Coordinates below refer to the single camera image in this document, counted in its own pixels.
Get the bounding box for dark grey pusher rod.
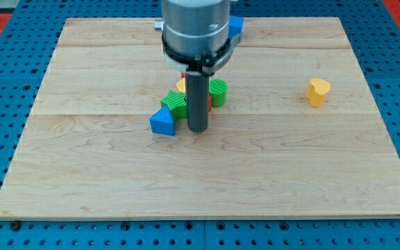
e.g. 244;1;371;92
185;74;209;133

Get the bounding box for blue triangle block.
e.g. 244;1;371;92
149;106;176;136

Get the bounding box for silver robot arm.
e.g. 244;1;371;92
160;0;244;133

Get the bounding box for green star block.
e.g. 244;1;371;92
160;90;188;121

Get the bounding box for yellow block behind rod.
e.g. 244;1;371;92
176;78;186;93

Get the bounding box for red block behind rod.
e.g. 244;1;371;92
208;95;213;112

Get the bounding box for green round block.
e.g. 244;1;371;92
209;78;228;108

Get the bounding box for blue block at back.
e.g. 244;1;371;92
228;15;244;40

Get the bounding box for wooden board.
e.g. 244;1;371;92
0;17;400;221

